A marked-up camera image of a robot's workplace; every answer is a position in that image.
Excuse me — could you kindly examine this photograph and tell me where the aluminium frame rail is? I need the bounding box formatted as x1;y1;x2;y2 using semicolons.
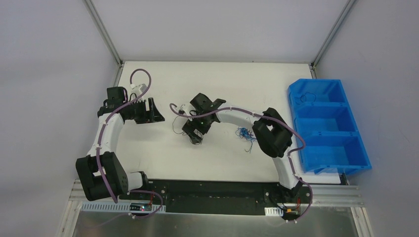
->
77;182;124;201

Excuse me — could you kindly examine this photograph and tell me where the blue plastic compartment bin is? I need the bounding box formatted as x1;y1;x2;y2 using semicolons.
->
288;79;372;175

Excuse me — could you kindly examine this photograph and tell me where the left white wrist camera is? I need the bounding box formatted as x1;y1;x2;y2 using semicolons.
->
130;83;148;96

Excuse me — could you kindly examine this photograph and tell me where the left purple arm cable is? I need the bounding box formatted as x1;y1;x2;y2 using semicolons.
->
83;69;164;228

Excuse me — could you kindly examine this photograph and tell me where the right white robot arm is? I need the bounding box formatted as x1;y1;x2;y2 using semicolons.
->
182;93;302;202

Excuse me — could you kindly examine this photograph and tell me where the white slotted cable duct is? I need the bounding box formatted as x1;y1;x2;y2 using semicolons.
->
81;201;166;214

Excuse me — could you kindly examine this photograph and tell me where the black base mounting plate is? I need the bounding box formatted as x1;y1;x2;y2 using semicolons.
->
116;179;310;216

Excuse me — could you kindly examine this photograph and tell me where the blue cable bundle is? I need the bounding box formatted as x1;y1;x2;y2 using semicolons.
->
235;126;257;155

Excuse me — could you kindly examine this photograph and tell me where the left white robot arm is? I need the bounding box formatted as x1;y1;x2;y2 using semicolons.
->
76;86;165;201

